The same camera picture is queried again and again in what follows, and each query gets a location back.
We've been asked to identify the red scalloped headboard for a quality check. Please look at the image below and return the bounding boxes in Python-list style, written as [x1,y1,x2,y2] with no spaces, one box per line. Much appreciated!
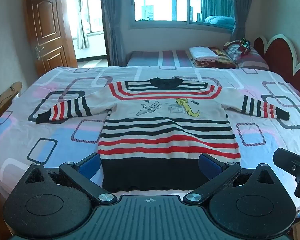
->
[254,34,300,100]

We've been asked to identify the grey-blue window curtain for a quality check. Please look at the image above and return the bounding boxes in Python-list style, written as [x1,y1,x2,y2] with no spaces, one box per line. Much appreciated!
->
[100,0,127,67]
[230,0,256,42]

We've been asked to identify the teal quilt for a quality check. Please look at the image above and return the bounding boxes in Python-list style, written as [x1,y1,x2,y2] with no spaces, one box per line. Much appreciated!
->
[204,15,235,30]

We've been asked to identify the wooden side table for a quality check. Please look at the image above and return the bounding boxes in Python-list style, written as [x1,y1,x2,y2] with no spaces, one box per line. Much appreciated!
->
[0,81,23,128]

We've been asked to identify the colourful shiny bow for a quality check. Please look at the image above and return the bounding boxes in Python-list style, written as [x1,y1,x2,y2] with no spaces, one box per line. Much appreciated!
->
[236,38,252,55]

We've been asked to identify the black cable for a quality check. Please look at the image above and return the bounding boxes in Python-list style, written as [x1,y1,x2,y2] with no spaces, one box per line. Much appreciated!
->
[0,86,15,107]

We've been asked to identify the white framed sliding window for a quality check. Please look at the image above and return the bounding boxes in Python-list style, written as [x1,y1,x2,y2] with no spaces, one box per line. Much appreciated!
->
[128,0,237,30]

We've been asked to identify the folded white cloth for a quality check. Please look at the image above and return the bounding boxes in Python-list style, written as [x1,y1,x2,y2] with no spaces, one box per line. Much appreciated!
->
[189,46,219,61]

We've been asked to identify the folded red patterned blanket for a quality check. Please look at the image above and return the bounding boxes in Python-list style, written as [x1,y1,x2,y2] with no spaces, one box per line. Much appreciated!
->
[191,47,238,68]

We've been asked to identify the striped cartoon knit sweater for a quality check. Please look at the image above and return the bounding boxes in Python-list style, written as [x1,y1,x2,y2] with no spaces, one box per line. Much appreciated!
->
[36,77,290,192]

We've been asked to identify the brown wooden door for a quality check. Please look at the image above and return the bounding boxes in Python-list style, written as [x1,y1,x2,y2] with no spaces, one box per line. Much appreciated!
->
[24,0,78,77]

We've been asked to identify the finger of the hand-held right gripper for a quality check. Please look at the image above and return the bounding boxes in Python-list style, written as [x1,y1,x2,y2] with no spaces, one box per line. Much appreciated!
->
[273,148,300,178]

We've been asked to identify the bed with patterned sheet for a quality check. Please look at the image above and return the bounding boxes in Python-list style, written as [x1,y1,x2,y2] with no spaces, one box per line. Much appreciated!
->
[0,66,300,213]

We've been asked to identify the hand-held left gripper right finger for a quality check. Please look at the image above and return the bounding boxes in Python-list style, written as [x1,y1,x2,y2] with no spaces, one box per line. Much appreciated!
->
[184,152,278,205]

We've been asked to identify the bed with striped sheet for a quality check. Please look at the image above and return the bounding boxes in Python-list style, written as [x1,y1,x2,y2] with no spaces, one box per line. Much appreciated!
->
[126,47,270,71]

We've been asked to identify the sheer white curtain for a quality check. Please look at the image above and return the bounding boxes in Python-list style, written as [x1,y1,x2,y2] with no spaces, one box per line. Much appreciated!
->
[75,0,89,50]

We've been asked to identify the striped red pillow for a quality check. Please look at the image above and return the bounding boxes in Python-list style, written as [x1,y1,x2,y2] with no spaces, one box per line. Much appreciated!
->
[223,41,270,71]

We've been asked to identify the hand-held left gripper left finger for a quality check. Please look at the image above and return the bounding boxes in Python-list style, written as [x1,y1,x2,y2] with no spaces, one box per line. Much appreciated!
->
[22,152,118,205]

